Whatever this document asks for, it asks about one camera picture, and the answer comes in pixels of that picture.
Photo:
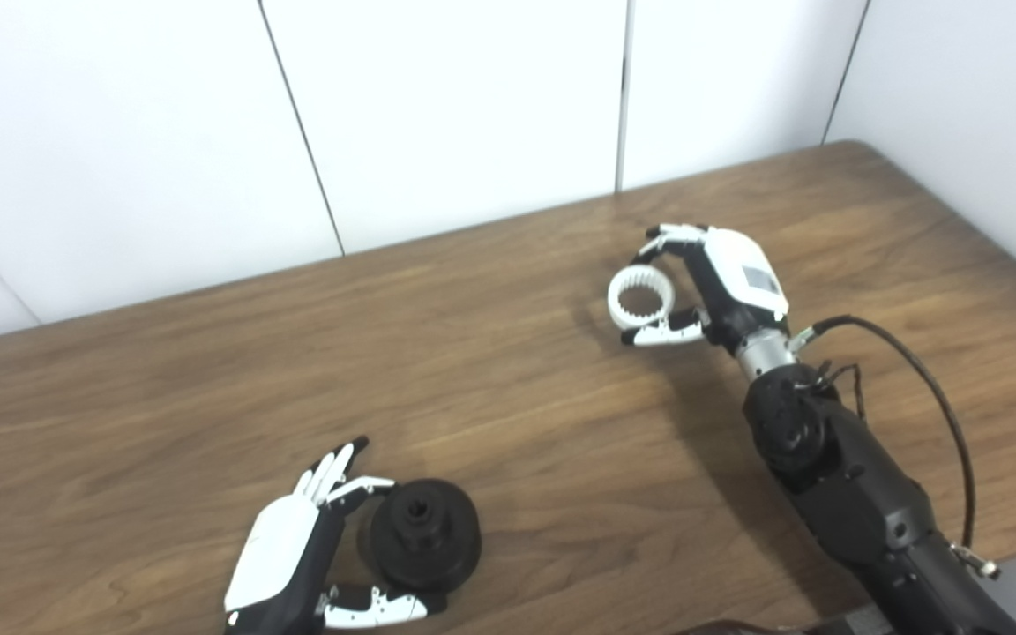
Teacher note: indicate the white and black right hand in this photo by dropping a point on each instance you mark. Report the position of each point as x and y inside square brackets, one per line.
[737, 282]

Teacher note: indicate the white and black left hand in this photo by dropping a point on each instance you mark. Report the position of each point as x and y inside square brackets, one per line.
[283, 556]

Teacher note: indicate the round black plastic part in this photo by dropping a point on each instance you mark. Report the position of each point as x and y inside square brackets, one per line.
[455, 547]

